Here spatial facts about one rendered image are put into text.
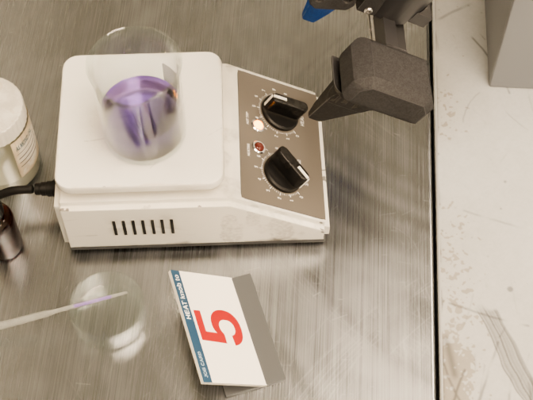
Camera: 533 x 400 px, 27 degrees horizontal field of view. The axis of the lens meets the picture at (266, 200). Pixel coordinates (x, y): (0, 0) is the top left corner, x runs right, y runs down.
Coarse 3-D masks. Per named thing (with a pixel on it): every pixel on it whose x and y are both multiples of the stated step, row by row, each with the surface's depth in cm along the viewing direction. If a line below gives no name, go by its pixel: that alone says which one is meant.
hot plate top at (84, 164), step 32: (64, 64) 83; (192, 64) 83; (64, 96) 82; (192, 96) 82; (64, 128) 80; (96, 128) 80; (192, 128) 80; (64, 160) 79; (96, 160) 79; (192, 160) 79; (64, 192) 78; (96, 192) 78
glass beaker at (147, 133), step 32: (128, 32) 75; (160, 32) 75; (96, 64) 75; (128, 64) 78; (160, 64) 77; (96, 96) 74; (160, 96) 72; (128, 128) 74; (160, 128) 75; (128, 160) 78; (160, 160) 78
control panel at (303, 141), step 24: (240, 72) 86; (240, 96) 85; (264, 96) 86; (288, 96) 87; (312, 96) 89; (240, 120) 83; (264, 120) 85; (312, 120) 87; (240, 144) 82; (264, 144) 83; (288, 144) 85; (312, 144) 86; (240, 168) 81; (312, 168) 85; (264, 192) 81; (312, 192) 84; (312, 216) 82
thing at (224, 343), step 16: (192, 288) 80; (208, 288) 81; (224, 288) 82; (192, 304) 79; (208, 304) 80; (224, 304) 81; (208, 320) 79; (224, 320) 80; (208, 336) 78; (224, 336) 79; (240, 336) 80; (208, 352) 77; (224, 352) 78; (240, 352) 79; (224, 368) 77; (240, 368) 78
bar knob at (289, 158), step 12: (276, 156) 82; (288, 156) 82; (264, 168) 82; (276, 168) 82; (288, 168) 82; (300, 168) 82; (276, 180) 82; (288, 180) 82; (300, 180) 82; (288, 192) 82
